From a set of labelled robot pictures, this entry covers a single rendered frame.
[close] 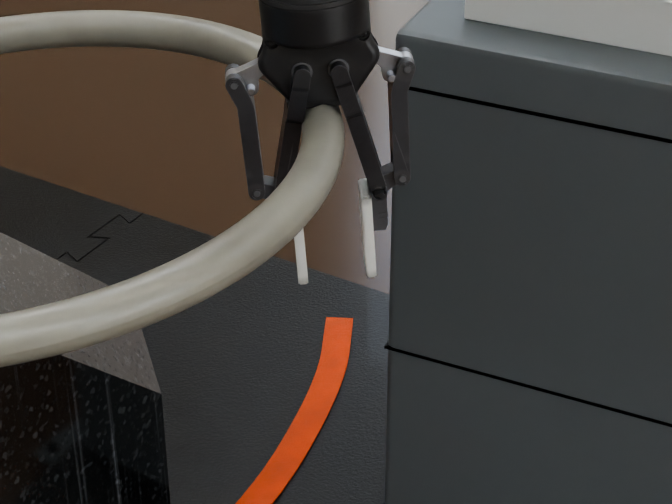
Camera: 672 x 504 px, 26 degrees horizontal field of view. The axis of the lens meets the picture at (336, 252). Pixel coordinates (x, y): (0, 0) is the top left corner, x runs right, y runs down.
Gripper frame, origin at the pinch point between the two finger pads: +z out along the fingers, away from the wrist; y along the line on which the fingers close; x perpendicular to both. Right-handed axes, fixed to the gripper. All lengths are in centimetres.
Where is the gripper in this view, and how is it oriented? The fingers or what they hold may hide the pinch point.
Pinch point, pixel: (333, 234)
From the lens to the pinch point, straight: 108.9
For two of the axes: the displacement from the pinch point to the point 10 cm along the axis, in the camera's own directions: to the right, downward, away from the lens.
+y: -9.9, 1.0, -0.3
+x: 0.7, 5.2, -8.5
